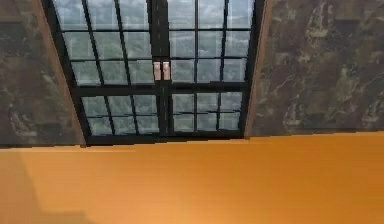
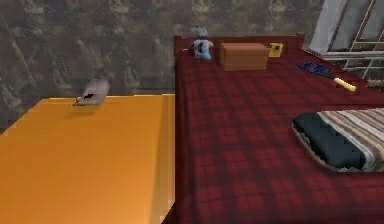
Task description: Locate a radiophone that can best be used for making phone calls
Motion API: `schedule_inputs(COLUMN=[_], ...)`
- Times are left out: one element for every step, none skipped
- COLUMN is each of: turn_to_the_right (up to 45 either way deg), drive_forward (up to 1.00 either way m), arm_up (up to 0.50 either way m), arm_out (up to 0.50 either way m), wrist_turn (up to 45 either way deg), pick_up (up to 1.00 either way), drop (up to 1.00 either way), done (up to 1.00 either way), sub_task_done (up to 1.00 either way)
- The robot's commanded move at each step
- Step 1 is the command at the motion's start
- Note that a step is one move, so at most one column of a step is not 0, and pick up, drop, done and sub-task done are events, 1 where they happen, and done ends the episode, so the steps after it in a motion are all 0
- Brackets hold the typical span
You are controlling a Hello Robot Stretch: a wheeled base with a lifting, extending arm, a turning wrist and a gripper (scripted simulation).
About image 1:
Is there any pale pink door handle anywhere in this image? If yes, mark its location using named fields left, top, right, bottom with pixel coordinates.
left=162, top=61, right=171, bottom=81
left=153, top=61, right=162, bottom=82

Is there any black framed glass door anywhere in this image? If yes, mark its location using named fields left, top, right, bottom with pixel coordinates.
left=162, top=0, right=266, bottom=140
left=41, top=0, right=165, bottom=146

